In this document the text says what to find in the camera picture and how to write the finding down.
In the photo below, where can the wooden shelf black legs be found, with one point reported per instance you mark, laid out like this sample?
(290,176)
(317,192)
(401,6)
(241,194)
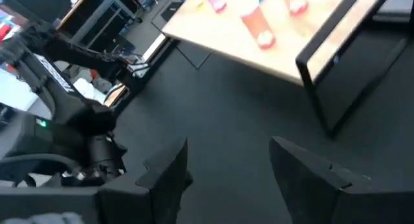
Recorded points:
(210,29)

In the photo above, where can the pink medicine bottle white cap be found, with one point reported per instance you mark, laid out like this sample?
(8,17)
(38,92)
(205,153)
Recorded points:
(216,0)

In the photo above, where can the wooden workbench grey frame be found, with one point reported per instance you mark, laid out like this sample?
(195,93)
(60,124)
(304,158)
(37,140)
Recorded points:
(93,13)

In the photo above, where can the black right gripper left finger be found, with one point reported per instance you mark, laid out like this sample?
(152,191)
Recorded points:
(161,191)

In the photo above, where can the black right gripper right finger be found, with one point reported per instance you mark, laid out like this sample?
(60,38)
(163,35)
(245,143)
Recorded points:
(310,198)

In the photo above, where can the small black floor mat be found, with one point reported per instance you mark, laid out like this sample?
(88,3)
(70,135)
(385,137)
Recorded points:
(171,10)

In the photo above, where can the red medicine bottle white cap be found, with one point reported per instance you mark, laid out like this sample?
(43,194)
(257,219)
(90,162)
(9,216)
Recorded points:
(296,5)
(257,26)

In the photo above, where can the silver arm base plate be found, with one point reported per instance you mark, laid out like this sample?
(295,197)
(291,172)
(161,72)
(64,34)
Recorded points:
(139,67)

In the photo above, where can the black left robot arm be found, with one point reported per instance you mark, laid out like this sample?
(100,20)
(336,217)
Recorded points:
(58,78)

